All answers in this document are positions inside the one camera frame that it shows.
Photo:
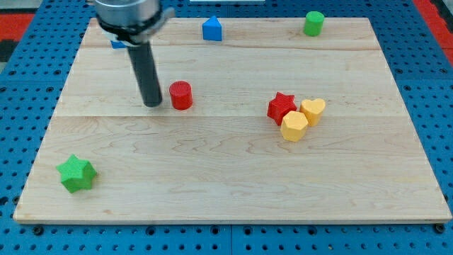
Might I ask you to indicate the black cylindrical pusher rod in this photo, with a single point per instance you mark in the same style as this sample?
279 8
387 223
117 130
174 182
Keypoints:
144 68

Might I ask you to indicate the red cylinder block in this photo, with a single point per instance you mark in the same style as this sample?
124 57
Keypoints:
181 95

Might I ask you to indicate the green star block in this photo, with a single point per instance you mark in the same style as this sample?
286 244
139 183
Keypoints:
76 174

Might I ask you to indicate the red star block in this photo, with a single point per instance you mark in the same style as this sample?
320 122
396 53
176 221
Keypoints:
280 106

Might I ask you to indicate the blue cube block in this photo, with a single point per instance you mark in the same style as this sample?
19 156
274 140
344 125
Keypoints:
117 45

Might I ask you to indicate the blue triangle block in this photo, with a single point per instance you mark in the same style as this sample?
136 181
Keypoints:
212 29

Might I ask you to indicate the blue pegboard base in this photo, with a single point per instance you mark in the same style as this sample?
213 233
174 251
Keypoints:
35 74

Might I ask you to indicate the wooden board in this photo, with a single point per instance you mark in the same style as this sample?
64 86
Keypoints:
223 160

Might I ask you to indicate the yellow hexagon block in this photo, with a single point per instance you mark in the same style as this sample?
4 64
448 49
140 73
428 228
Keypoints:
294 125

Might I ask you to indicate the green cylinder block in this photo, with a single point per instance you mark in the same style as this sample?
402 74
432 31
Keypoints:
313 23

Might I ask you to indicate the yellow heart block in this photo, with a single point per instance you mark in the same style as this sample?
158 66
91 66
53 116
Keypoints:
313 110

